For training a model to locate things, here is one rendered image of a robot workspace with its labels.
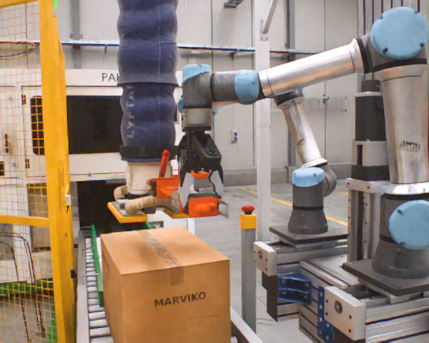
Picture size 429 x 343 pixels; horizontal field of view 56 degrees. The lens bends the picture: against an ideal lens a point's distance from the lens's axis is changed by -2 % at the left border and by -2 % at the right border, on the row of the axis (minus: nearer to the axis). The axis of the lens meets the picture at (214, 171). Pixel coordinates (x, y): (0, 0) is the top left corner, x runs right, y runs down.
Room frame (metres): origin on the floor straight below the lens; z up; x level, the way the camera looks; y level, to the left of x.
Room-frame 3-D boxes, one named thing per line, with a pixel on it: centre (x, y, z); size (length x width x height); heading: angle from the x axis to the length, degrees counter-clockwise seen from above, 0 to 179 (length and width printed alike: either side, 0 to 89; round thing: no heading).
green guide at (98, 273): (2.71, 0.86, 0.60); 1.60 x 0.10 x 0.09; 18
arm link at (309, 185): (1.54, -0.35, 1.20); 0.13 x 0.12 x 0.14; 148
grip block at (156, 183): (1.38, 0.17, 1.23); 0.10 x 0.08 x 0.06; 111
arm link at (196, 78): (1.07, 0.04, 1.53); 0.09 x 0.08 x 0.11; 74
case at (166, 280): (1.68, 0.25, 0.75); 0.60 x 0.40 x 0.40; 22
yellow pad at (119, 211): (1.58, 0.35, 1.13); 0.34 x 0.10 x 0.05; 21
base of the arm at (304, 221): (1.53, -0.35, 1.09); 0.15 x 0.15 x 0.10
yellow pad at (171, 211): (1.65, 0.17, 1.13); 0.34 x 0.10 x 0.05; 21
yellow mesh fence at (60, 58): (2.90, 1.08, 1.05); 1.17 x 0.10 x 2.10; 18
